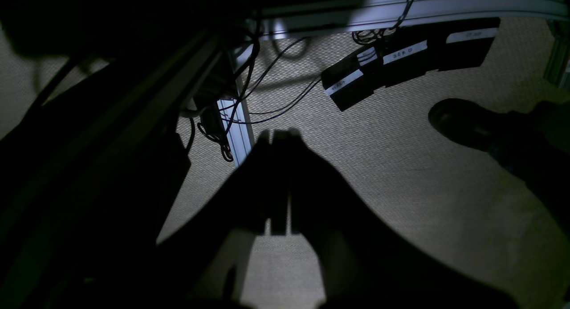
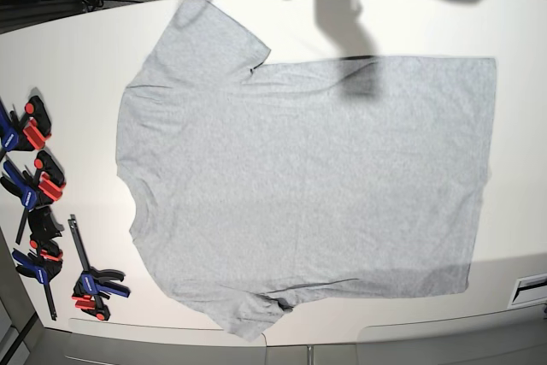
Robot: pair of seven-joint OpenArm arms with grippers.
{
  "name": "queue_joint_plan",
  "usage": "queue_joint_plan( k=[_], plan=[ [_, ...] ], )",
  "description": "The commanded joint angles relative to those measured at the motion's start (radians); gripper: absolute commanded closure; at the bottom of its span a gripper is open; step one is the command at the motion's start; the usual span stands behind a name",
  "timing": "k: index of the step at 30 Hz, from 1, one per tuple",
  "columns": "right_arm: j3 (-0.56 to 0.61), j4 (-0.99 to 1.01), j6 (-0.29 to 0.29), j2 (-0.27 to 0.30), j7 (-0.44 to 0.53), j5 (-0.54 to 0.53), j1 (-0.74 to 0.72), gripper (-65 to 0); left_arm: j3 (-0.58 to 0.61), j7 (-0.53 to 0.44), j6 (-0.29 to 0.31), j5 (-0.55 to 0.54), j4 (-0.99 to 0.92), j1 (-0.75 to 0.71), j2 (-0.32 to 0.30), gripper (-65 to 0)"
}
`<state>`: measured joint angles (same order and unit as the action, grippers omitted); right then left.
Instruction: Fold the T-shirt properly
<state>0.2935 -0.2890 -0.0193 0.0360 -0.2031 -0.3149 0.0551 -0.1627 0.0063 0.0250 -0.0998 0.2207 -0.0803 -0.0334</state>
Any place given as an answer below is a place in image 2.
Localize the right bar clamp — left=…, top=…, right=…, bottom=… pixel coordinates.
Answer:
left=68, top=215, right=131, bottom=321

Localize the top bar clamp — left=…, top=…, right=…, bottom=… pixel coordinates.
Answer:
left=1, top=95, right=51, bottom=159

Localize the bar clamp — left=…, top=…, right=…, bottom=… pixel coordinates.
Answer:
left=11, top=240, right=63, bottom=321
left=1, top=95, right=51, bottom=159
left=68, top=215, right=131, bottom=321
left=1, top=150, right=66, bottom=244

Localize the white slotted bracket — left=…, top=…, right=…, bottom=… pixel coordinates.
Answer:
left=508, top=274, right=547, bottom=309

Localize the grey T-shirt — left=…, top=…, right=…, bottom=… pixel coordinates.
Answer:
left=116, top=0, right=497, bottom=340

